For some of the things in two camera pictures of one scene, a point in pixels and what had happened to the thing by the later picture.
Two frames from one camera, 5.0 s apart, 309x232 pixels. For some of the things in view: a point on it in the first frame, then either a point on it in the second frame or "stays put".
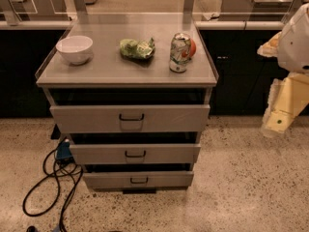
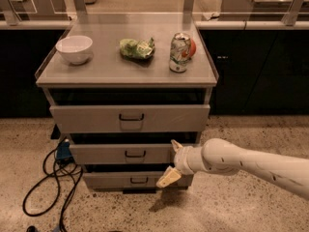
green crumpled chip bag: x=143 y=49 stays put
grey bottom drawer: x=141 y=179 stays put
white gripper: x=294 y=45 → x=181 y=160
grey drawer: x=133 y=153 stays put
